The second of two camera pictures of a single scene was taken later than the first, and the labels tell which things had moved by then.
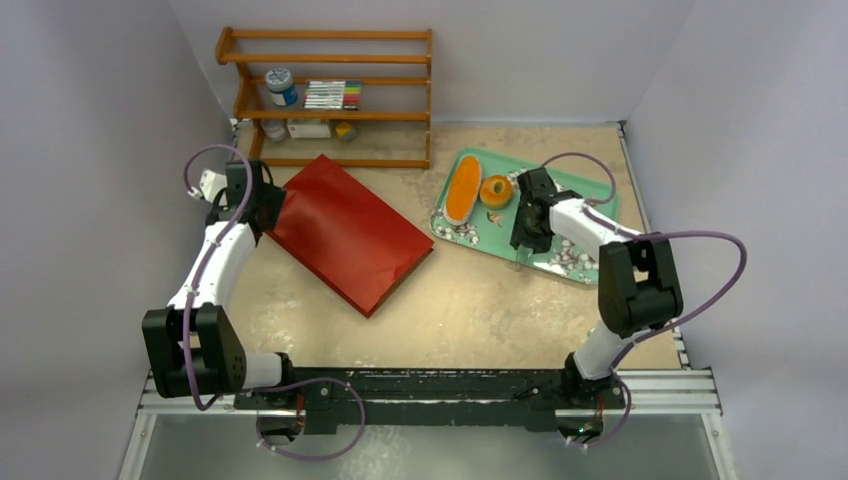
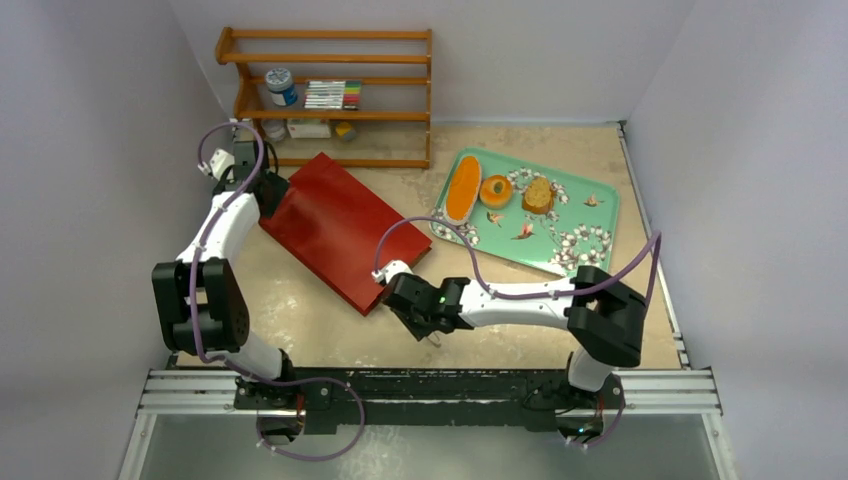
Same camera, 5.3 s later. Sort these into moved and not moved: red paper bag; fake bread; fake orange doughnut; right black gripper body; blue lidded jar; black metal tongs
Moved: right black gripper body; black metal tongs
Not moved: fake orange doughnut; blue lidded jar; red paper bag; fake bread
